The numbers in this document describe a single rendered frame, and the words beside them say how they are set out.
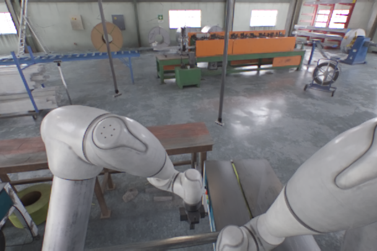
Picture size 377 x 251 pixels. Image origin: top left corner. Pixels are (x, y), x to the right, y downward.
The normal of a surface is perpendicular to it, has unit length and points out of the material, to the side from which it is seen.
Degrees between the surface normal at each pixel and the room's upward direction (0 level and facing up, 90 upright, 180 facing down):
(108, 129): 37
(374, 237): 88
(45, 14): 90
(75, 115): 21
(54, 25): 90
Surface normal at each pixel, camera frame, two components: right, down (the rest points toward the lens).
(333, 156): -0.92, -0.34
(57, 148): -0.40, 0.08
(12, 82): 0.29, 0.47
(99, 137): -0.06, -0.44
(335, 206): -0.71, 0.40
